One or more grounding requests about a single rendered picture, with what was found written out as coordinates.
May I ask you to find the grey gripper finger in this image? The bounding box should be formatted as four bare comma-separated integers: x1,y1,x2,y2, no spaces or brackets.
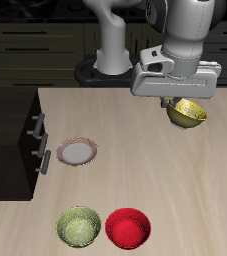
160,97,175,109

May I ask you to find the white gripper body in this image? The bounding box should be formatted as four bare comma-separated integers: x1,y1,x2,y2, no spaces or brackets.
130,59,223,100

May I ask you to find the yellow bowl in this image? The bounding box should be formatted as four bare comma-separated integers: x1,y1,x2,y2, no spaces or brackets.
166,97,209,130

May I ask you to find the red bowl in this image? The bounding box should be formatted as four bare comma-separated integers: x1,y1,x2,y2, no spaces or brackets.
104,207,152,251

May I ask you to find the green bowl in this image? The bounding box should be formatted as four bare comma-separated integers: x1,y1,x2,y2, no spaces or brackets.
55,205,102,249

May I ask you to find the dark wooden cabinet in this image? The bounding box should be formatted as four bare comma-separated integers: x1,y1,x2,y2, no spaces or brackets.
0,87,52,202

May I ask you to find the white plate with red rim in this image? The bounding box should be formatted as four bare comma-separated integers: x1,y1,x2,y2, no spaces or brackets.
56,136,98,167

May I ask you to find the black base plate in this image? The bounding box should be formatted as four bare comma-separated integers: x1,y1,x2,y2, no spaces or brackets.
73,53,141,88

